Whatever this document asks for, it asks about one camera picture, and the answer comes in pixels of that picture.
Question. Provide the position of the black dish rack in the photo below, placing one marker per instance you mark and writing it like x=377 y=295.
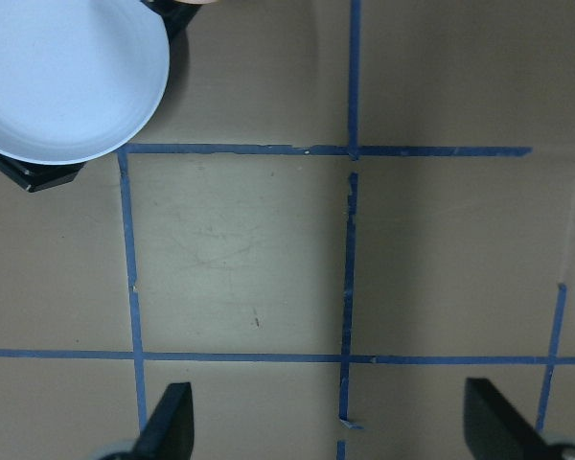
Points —
x=43 y=175

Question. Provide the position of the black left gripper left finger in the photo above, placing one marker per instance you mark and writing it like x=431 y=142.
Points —
x=169 y=433

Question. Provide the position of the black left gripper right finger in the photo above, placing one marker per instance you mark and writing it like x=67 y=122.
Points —
x=494 y=429

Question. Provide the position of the light blue plate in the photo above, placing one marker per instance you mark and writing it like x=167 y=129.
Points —
x=62 y=76

